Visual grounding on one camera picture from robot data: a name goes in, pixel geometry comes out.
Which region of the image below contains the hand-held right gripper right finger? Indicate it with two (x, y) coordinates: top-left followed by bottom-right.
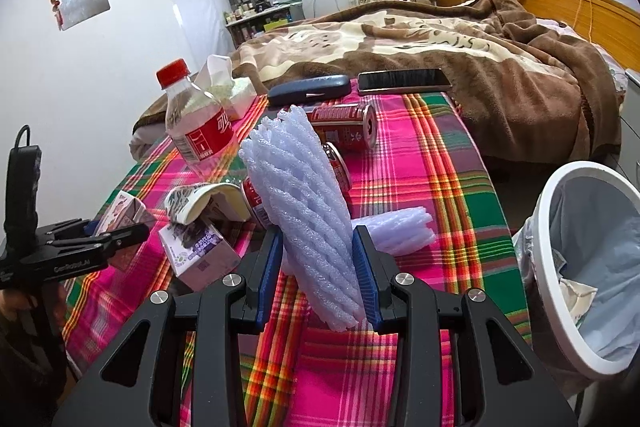
(350, 224), (581, 427)

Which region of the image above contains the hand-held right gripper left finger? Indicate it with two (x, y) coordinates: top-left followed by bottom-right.
(52, 227), (286, 427)

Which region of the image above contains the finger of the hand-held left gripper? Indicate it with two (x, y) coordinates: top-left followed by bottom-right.
(34, 218), (101, 242)
(47, 223), (151, 269)

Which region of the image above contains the purple milk carton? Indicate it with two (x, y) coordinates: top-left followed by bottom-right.
(159, 217), (241, 292)

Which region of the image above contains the pale purple foam net sleeve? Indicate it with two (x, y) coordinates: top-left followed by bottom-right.
(239, 104), (366, 333)
(350, 206), (435, 257)

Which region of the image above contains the crushed patterned paper cup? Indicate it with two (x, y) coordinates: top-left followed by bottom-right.
(164, 182), (251, 225)

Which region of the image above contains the clear plastic bottle red cap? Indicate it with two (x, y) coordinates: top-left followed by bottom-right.
(156, 59), (241, 180)

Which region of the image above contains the red drink can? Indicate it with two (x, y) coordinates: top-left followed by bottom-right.
(307, 103), (377, 151)
(241, 141), (352, 230)

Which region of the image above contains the white trash bin with bag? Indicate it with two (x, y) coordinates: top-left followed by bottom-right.
(512, 161), (640, 395)

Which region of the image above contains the person's left hand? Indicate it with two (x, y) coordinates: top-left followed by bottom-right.
(0, 288), (65, 325)

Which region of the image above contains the folded pink paper carton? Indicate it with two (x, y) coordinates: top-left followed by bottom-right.
(95, 190), (158, 273)

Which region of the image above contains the pink plaid cloth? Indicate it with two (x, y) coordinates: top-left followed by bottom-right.
(62, 92), (533, 427)

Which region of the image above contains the green white tissue pack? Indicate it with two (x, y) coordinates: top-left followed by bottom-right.
(192, 54), (258, 120)

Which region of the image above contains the dark blue glasses case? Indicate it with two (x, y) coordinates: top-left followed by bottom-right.
(267, 74), (351, 108)

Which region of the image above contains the black smartphone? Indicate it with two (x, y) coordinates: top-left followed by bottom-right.
(357, 68), (452, 96)

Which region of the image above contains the brown patterned blanket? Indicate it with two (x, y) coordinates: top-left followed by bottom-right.
(130, 0), (623, 162)

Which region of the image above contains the side table with bottles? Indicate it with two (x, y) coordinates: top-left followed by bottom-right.
(222, 0), (306, 48)

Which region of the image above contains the white floral pillow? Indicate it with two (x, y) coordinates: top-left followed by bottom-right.
(607, 57), (628, 92)

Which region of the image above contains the wooden bed headboard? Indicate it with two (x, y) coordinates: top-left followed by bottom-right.
(520, 0), (640, 72)

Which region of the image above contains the orange cable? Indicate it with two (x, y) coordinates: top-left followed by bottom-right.
(575, 0), (601, 44)

